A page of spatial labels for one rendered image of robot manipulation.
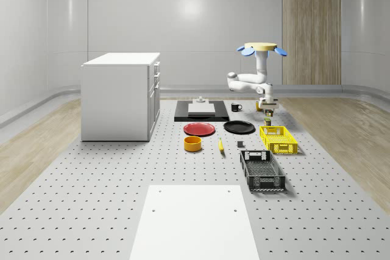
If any yellow basket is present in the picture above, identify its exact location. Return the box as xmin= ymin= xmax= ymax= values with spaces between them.
xmin=259 ymin=125 xmax=299 ymax=155

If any white board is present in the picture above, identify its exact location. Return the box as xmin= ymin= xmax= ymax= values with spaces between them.
xmin=129 ymin=184 xmax=261 ymax=260

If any white cabinet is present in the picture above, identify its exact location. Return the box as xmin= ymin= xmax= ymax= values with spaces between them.
xmin=80 ymin=52 xmax=161 ymax=142

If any black stove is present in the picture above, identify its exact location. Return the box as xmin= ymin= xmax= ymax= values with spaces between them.
xmin=174 ymin=96 xmax=230 ymax=122

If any dark grey basket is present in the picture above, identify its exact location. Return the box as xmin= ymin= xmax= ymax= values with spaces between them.
xmin=239 ymin=149 xmax=287 ymax=192

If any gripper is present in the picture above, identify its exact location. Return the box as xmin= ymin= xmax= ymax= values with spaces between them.
xmin=258 ymin=97 xmax=280 ymax=114

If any red plate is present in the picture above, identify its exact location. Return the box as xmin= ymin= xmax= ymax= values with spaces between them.
xmin=183 ymin=122 xmax=216 ymax=137

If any black plate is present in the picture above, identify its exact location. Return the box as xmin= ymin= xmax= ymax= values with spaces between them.
xmin=222 ymin=120 xmax=257 ymax=135

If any yellow bowl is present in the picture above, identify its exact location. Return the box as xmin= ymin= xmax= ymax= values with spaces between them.
xmin=183 ymin=135 xmax=203 ymax=153

